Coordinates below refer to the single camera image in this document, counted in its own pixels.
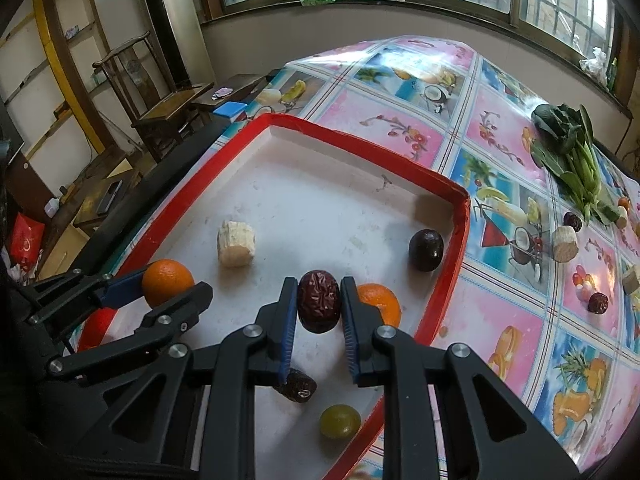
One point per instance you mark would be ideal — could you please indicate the colourful fruit print tablecloth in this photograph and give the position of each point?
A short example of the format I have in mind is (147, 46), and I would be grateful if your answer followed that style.
(446, 107)

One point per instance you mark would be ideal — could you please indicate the blue sponge block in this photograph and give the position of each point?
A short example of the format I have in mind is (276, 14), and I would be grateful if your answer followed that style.
(230, 110)

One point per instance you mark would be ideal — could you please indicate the wrinkled red jujube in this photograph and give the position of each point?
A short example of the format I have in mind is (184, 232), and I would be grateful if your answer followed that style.
(319, 304)
(298, 387)

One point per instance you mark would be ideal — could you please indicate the dark wooden chair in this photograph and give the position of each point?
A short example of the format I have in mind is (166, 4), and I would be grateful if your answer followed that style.
(161, 111)

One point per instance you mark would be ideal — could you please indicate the red rimmed white tray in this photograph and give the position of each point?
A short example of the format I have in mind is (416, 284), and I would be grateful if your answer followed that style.
(317, 199)

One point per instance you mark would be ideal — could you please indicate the dark purple plum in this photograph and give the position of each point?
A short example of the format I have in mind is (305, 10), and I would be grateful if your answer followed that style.
(426, 249)

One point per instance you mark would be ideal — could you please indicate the large sugarcane chunk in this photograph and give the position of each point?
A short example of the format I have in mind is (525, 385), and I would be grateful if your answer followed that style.
(564, 244)

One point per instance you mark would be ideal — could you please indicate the white plastic bag on sill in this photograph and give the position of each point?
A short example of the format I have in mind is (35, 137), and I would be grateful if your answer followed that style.
(595, 66)

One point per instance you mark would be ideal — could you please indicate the green leafy vegetable bunch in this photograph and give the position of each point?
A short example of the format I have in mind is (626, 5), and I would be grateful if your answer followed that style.
(565, 148)

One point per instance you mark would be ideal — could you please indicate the dark wooden side table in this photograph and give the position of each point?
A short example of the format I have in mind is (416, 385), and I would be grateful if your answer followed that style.
(235, 88)

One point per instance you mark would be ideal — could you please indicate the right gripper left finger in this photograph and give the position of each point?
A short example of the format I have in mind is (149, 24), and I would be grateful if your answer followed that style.
(191, 415)

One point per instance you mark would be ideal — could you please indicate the small jujube behind cube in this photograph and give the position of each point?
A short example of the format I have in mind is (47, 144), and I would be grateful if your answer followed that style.
(598, 303)

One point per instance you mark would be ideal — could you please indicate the dark jujube near vegetable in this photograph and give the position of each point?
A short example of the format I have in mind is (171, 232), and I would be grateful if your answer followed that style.
(571, 219)

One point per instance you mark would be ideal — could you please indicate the pale sugarcane piece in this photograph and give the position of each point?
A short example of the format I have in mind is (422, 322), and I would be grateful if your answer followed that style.
(236, 244)

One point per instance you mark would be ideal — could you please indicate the pale cube chunk far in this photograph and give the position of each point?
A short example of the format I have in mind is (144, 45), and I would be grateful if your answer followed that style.
(631, 280)

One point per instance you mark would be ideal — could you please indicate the green grape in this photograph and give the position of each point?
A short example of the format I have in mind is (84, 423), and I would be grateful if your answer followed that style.
(339, 422)

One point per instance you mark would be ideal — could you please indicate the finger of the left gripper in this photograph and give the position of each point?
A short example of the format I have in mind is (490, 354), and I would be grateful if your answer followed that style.
(158, 329)
(74, 295)

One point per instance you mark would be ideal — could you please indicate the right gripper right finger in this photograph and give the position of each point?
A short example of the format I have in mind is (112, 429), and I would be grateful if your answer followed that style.
(446, 413)

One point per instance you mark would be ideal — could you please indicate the orange mandarin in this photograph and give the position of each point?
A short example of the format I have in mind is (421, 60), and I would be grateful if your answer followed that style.
(164, 279)
(384, 299)

